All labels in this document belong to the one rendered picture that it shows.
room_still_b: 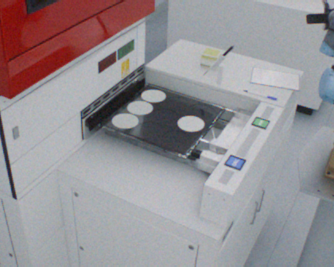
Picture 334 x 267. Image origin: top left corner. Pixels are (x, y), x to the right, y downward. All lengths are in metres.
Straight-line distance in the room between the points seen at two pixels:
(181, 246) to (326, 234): 0.68
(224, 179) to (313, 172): 0.44
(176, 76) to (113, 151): 0.44
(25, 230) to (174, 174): 0.56
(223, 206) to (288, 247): 1.21
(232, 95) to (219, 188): 0.57
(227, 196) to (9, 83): 0.70
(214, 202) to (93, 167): 0.47
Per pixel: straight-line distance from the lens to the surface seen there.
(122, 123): 1.68
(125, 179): 1.56
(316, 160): 1.77
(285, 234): 2.60
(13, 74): 1.22
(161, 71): 1.91
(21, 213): 1.56
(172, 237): 1.47
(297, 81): 1.96
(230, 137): 1.69
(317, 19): 2.14
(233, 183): 1.36
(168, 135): 1.63
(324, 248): 1.98
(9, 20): 1.17
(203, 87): 1.85
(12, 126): 1.36
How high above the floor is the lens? 1.85
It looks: 32 degrees down
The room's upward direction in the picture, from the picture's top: straight up
